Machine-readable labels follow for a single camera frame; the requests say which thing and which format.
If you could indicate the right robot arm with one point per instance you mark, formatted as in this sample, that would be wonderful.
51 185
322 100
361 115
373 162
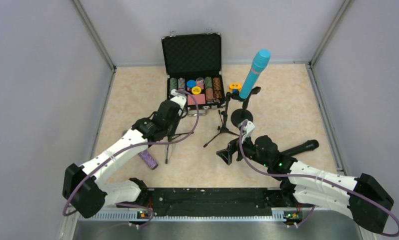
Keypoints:
360 198

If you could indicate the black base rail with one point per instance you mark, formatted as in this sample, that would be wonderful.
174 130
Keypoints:
212 204

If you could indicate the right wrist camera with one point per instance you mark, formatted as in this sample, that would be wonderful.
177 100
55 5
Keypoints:
246 128

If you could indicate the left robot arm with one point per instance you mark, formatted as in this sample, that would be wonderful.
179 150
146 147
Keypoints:
85 186

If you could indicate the black shock mount tripod stand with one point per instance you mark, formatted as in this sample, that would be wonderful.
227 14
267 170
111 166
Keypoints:
176 137

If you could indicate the blue microphone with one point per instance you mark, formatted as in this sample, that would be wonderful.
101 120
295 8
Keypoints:
258 65

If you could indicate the black microphone orange tip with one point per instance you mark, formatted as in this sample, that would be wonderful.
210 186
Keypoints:
307 146

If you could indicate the yellow and blue toy block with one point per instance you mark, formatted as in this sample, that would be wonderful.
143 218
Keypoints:
234 87

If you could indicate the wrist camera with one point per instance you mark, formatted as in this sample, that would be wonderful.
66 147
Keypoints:
246 128
179 98

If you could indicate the black round base stand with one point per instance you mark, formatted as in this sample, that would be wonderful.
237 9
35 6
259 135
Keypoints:
241 114

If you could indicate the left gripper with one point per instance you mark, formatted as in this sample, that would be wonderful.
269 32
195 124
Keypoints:
172 126

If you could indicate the black poker chip case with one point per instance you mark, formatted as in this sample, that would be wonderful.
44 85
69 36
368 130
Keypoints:
198 58

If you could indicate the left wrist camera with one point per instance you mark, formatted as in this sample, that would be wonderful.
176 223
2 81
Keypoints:
179 98

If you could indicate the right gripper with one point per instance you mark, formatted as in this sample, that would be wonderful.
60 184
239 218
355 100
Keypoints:
235 149

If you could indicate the black tripod stand with clip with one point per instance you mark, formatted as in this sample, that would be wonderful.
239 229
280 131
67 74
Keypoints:
223 129

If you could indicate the purple glitter microphone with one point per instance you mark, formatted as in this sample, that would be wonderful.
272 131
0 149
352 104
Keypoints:
148 159

